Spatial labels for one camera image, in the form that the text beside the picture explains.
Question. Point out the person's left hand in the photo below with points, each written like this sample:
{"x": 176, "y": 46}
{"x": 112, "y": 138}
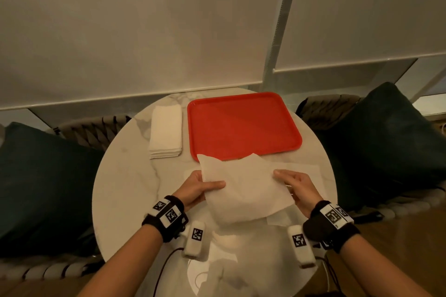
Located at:
{"x": 188, "y": 190}

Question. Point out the person's right hand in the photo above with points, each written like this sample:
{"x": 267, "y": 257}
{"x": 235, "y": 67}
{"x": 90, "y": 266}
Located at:
{"x": 305, "y": 192}

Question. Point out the person's right thumb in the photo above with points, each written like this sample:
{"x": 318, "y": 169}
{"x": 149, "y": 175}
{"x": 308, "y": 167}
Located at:
{"x": 284, "y": 175}

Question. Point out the person's left thumb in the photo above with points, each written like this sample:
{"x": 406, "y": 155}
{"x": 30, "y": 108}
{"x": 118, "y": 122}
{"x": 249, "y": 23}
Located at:
{"x": 214, "y": 186}

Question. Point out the person's left forearm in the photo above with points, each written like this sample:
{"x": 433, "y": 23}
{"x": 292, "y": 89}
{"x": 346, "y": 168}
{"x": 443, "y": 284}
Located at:
{"x": 122, "y": 265}

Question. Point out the person's right forearm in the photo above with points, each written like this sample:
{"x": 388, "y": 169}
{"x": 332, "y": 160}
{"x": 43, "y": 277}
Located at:
{"x": 376, "y": 269}

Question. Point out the black wristband with marker tags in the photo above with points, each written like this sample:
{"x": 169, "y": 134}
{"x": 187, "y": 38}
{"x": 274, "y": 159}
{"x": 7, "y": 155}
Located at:
{"x": 167, "y": 216}
{"x": 329, "y": 223}

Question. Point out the red plastic tray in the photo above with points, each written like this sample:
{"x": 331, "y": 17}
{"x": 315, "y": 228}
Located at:
{"x": 244, "y": 122}

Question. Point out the stack of white napkins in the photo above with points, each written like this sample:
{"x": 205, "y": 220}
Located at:
{"x": 166, "y": 129}

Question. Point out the small black device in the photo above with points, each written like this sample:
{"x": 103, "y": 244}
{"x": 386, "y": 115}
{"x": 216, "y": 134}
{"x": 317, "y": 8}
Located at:
{"x": 367, "y": 217}

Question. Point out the crumpled white tissue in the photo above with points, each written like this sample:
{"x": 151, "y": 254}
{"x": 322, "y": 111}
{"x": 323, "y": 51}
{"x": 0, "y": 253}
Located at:
{"x": 226, "y": 279}

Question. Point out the dark green cushion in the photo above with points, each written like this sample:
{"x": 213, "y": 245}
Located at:
{"x": 41, "y": 185}
{"x": 383, "y": 147}

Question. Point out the white roller blind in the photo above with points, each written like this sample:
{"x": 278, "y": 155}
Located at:
{"x": 362, "y": 8}
{"x": 132, "y": 25}

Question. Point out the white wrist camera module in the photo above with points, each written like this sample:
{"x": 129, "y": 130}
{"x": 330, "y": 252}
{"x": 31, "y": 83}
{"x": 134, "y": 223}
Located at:
{"x": 195, "y": 237}
{"x": 300, "y": 244}

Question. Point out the grey window frame post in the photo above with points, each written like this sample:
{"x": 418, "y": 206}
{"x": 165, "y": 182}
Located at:
{"x": 278, "y": 25}

